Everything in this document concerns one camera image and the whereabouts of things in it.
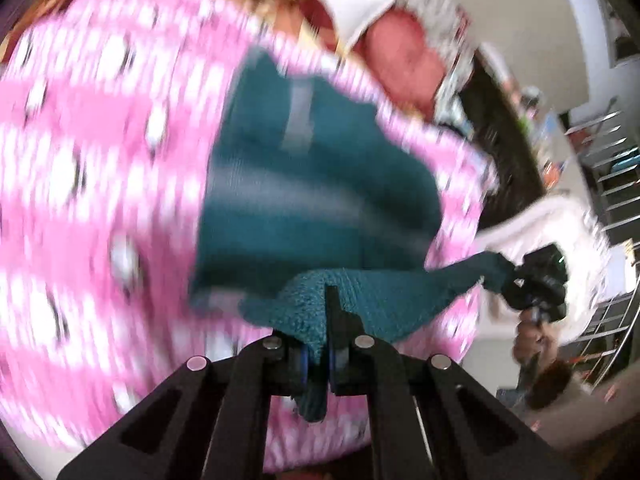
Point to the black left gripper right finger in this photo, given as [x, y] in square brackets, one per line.
[361, 365]

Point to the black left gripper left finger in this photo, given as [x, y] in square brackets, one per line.
[238, 393]

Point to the teal grey striped sweater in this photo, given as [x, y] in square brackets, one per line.
[304, 192]

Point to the pile of mixed clothes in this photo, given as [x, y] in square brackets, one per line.
[448, 110]

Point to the person right hand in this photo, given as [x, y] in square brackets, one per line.
[535, 339]

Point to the white fluffy cloth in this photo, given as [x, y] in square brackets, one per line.
[570, 225]

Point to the metal drying rack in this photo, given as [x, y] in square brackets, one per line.
[609, 160]

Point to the dark carved wooden headboard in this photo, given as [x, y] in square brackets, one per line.
[497, 133]

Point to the red heart cushion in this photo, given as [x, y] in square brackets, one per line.
[395, 50]

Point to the pink penguin blanket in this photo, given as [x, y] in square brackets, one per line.
[109, 112]

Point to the floral grey quilt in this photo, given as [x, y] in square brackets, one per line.
[447, 29]

